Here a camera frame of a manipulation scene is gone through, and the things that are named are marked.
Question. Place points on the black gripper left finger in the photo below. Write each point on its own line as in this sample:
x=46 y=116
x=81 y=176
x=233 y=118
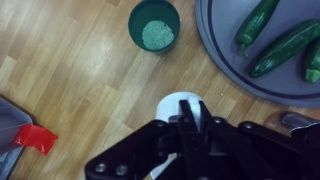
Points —
x=143 y=150

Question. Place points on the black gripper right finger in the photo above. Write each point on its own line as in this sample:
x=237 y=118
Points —
x=246 y=153

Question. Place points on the white plastic cup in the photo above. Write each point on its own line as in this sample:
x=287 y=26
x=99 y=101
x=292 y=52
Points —
x=168 y=108

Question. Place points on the dark green plastic cup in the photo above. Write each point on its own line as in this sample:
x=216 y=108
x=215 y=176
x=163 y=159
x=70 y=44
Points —
x=136 y=23

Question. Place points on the grey round tray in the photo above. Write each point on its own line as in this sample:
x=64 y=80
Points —
x=226 y=50

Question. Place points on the medium green cucumber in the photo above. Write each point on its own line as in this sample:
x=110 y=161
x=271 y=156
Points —
x=283 y=48

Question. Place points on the large green cucumber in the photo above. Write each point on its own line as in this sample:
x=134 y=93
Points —
x=313 y=63

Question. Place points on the pale grain pile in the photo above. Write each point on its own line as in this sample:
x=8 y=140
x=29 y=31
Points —
x=157 y=35

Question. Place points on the small green cucumber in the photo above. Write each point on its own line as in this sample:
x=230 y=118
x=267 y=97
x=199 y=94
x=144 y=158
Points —
x=255 y=23

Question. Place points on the grey plastic crate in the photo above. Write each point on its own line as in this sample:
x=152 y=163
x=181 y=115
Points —
x=8 y=126

